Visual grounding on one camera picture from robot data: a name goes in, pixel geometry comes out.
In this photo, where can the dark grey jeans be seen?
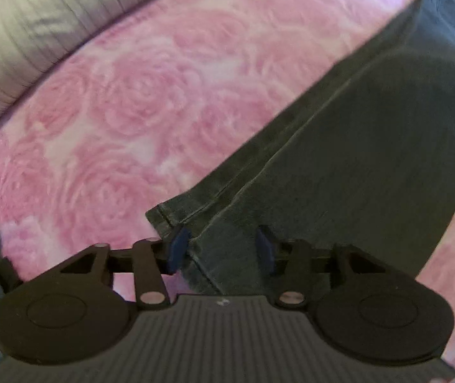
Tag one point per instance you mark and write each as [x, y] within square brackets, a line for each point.
[365, 157]

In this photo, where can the pink rose blanket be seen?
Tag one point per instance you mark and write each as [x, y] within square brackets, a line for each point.
[153, 105]

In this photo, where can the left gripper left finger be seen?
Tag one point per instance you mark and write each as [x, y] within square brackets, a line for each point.
[152, 259]

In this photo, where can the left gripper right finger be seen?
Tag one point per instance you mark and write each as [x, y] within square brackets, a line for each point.
[284, 267]

